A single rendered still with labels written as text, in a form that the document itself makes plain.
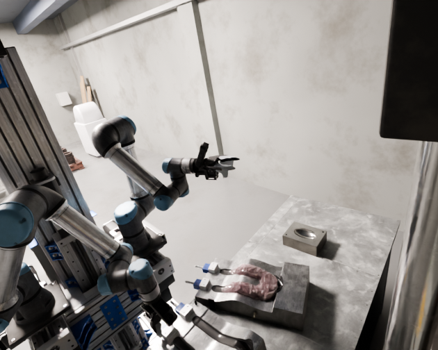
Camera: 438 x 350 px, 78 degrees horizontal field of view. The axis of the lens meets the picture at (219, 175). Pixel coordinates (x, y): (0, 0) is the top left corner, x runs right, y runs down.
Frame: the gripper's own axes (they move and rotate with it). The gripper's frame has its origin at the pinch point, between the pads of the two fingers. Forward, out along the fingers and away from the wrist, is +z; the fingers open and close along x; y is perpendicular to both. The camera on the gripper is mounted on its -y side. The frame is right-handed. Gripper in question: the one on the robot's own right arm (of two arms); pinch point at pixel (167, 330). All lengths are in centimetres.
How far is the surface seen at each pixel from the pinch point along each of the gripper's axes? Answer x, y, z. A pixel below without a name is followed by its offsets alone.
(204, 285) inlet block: -26.2, 3.9, 2.7
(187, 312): -10.1, -1.9, -0.8
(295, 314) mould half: -35, -40, 1
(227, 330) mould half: -14.5, -19.9, 2.1
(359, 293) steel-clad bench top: -65, -56, 11
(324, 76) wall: -235, 24, -55
